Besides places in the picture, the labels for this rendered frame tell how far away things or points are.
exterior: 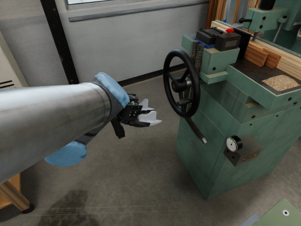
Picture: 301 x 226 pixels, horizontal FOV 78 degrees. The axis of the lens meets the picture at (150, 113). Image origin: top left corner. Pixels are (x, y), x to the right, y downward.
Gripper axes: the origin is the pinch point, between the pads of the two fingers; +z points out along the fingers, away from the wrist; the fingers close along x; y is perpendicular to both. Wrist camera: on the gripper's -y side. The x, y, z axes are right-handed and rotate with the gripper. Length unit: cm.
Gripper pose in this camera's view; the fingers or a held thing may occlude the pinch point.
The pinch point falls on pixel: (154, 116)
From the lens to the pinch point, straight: 69.4
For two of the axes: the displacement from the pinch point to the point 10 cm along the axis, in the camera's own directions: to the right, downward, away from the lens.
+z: 8.7, 0.2, 4.9
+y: 3.2, -7.9, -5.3
